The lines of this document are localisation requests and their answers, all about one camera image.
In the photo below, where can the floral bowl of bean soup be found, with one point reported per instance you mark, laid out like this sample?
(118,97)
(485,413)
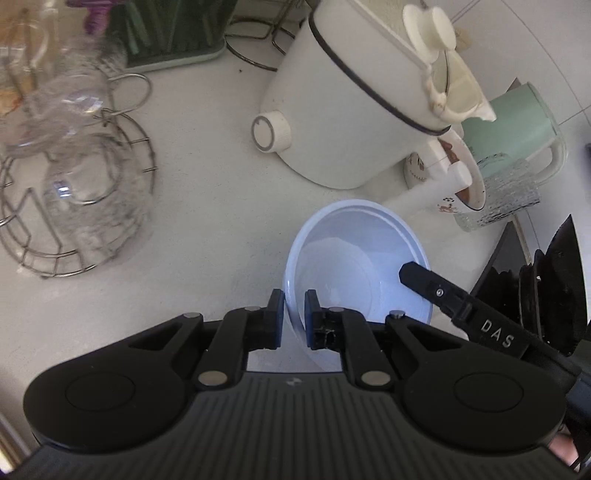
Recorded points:
(454,185)

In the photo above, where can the black induction cooktop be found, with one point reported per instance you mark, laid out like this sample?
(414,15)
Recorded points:
(545,296)

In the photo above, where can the chopstick holder with chopsticks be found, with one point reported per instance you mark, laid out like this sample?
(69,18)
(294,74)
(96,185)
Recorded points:
(166,34)

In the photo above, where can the white electric cooker pot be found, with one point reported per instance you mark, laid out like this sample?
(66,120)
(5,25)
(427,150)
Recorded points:
(364,85)

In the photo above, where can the upturned cut glass cup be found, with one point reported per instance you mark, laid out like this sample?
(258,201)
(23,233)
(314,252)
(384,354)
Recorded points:
(83,184)

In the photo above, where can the pale blue plastic bowl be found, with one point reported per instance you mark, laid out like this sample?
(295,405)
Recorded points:
(351,253)

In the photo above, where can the mint green kettle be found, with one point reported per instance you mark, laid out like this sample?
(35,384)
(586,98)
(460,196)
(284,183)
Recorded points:
(525,126)

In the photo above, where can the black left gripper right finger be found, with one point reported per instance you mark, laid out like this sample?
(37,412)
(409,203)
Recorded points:
(348,333)

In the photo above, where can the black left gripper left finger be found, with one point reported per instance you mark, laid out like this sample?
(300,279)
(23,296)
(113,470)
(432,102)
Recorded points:
(228,342)

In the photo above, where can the textured glass pitcher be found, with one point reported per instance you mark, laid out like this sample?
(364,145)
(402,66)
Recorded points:
(510,187)

